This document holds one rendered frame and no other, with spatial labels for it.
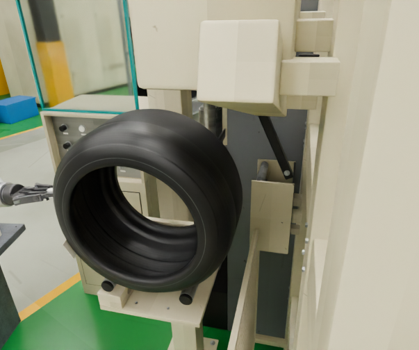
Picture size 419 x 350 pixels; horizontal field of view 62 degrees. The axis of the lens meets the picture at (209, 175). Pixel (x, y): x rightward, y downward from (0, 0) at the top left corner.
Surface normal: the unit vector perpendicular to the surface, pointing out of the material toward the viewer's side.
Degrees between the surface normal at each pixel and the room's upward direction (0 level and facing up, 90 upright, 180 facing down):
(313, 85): 90
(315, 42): 90
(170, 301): 0
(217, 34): 72
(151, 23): 90
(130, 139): 43
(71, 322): 0
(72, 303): 0
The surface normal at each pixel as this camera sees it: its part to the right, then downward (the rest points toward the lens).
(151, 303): -0.03, -0.90
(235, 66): -0.23, 0.14
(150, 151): 0.05, -0.32
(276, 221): -0.24, 0.44
